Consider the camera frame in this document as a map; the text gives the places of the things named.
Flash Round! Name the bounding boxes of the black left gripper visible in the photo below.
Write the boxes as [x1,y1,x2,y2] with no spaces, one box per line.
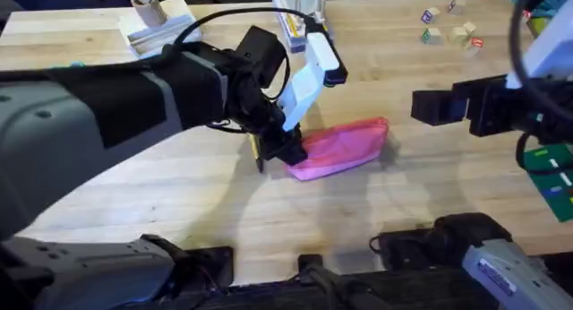
[222,54,311,168]

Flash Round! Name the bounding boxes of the clear plastic box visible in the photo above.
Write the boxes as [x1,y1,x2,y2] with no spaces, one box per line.
[271,0,333,55]

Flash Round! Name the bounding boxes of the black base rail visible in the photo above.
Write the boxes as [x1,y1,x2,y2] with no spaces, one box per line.
[178,245,498,310]

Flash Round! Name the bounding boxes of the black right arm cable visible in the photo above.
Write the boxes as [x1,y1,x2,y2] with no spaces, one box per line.
[508,0,573,173]

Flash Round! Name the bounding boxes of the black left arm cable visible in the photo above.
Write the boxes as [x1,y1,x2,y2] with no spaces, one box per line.
[171,6,320,56]

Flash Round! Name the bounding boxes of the black left wrist plate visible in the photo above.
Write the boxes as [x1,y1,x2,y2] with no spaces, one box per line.
[235,25,288,90]

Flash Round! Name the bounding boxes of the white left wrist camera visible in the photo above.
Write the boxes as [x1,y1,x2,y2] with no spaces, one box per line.
[277,21,349,133]

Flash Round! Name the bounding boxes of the red print toy block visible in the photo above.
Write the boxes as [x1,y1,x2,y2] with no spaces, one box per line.
[465,36,486,56]

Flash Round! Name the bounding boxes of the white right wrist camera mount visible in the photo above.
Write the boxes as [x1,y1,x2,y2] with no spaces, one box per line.
[506,0,573,90]

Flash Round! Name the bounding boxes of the pink soft zip bag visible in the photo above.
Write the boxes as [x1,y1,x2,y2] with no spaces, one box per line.
[286,116,390,183]

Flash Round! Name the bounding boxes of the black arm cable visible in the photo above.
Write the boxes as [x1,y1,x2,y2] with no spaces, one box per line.
[171,6,320,56]
[508,0,573,173]

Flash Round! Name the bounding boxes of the purple print toy block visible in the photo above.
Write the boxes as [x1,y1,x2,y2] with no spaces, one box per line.
[420,6,441,26]

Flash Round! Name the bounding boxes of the plain wooden toy block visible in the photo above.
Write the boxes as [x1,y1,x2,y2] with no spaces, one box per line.
[448,22,477,47]

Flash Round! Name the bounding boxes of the green board with blocks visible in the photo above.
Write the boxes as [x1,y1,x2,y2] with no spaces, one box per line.
[522,142,573,224]

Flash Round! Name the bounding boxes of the green print toy block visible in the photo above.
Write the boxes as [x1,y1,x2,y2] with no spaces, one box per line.
[421,27,445,47]

